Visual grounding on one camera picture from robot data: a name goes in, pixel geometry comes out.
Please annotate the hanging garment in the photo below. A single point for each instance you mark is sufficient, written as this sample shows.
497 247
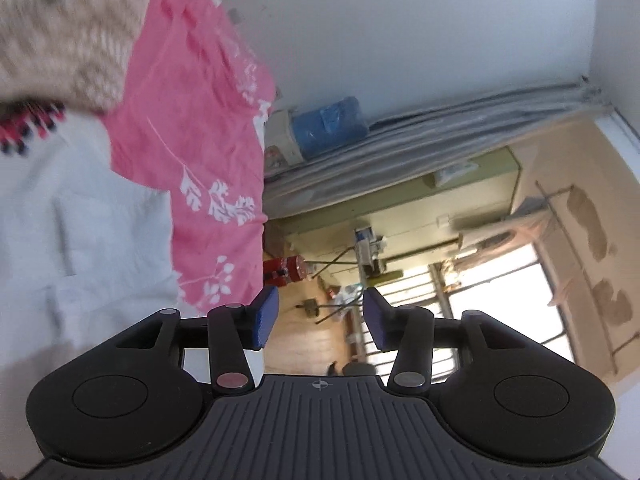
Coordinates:
525 225

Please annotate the folding table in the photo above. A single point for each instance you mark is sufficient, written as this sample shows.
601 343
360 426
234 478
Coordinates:
370 250

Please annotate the beige checked woolen coat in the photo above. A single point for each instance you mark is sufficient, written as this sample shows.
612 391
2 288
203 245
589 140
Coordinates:
65 35

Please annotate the pink floral blanket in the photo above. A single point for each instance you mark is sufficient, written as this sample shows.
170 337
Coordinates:
190 110

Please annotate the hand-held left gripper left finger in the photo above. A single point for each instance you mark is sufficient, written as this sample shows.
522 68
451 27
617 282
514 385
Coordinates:
265 320

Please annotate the white button shirt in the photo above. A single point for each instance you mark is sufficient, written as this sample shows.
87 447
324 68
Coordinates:
100 235

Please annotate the blue water jug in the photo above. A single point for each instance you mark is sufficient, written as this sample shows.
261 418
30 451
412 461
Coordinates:
330 125

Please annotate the white water dispenser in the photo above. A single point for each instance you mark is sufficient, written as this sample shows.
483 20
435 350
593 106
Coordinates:
280 145

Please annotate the red thermos bottle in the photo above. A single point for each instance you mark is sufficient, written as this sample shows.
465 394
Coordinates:
285 270

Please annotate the white window railing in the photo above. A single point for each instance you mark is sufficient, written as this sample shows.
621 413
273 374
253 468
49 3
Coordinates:
450 290

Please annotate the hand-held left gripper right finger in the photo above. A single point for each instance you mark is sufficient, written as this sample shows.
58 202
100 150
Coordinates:
377 322

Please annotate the grey curtain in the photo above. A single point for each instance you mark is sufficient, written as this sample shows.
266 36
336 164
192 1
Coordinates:
425 130

